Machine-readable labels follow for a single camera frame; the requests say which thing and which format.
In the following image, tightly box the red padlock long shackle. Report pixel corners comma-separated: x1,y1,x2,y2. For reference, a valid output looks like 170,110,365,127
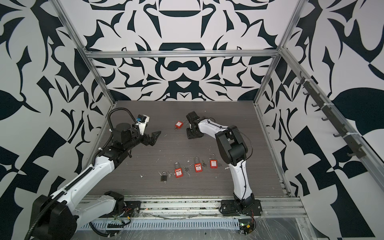
210,154,218,169

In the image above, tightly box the black padlock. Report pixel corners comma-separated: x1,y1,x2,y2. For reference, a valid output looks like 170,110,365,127
161,172,168,183

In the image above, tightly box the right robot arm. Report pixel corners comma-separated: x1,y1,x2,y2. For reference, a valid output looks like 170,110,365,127
186,112,255,216

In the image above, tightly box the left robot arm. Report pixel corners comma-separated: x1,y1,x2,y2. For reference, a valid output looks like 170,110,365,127
25,111,161,240

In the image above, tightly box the grey hook rack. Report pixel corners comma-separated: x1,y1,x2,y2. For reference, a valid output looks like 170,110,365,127
296,72,367,159

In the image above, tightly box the white cable duct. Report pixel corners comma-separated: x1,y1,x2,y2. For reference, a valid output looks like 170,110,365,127
93,219,241,231

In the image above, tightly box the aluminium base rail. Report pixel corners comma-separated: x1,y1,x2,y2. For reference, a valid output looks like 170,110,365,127
125,196,308,219

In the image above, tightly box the aluminium cage frame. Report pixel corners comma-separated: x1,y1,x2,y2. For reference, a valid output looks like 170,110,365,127
49,0,384,193

